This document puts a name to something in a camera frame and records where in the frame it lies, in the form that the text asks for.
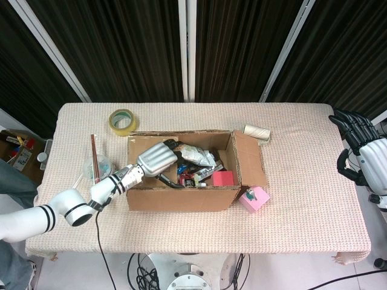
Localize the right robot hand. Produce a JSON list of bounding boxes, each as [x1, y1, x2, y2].
[[328, 109, 387, 197]]

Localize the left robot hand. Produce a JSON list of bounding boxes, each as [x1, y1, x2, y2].
[[135, 138, 185, 190]]

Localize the brown cardboard box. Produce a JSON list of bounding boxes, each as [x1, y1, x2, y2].
[[126, 129, 269, 212]]

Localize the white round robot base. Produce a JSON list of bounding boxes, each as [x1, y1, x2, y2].
[[148, 253, 230, 290]]

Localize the small red black package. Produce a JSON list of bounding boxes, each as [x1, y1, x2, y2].
[[178, 172, 200, 188]]

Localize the silver foil bag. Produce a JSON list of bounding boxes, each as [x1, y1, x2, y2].
[[181, 144, 219, 167]]

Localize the clear plastic lidded container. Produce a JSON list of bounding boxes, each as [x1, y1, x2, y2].
[[83, 154, 117, 182]]

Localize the yellow packing tape roll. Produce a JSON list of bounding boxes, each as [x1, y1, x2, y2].
[[108, 109, 140, 137]]

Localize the black printed packet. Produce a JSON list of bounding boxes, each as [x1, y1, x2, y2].
[[195, 159, 225, 179]]

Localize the brown chopsticks in plastic sleeve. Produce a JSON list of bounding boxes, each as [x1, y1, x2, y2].
[[90, 134, 102, 184]]

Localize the red foam block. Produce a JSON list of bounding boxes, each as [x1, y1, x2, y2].
[[212, 170, 235, 187]]

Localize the pink white waffle tablecloth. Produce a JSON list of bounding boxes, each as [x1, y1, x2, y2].
[[25, 102, 372, 257]]

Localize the pink foam block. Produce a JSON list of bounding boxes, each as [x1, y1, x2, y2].
[[238, 185, 271, 214]]

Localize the white floor device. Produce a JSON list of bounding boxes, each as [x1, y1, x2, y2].
[[37, 138, 54, 170]]

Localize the dark pleated curtain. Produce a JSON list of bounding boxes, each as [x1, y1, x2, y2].
[[0, 0, 387, 140]]

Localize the cardboard box of supplies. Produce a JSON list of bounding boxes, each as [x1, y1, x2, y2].
[[0, 129, 46, 176]]

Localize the person leg in jeans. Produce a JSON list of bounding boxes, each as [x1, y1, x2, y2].
[[0, 158, 39, 290]]

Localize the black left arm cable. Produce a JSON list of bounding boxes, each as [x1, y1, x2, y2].
[[90, 193, 117, 290]]

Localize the green handled lint roller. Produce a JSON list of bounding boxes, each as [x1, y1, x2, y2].
[[243, 123, 272, 147]]

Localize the black cable bundle at base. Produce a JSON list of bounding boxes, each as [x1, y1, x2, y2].
[[126, 253, 161, 290]]

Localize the white metal frame post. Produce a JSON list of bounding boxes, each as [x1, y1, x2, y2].
[[7, 0, 91, 103], [187, 0, 197, 102], [259, 0, 317, 103], [177, 0, 189, 102]]

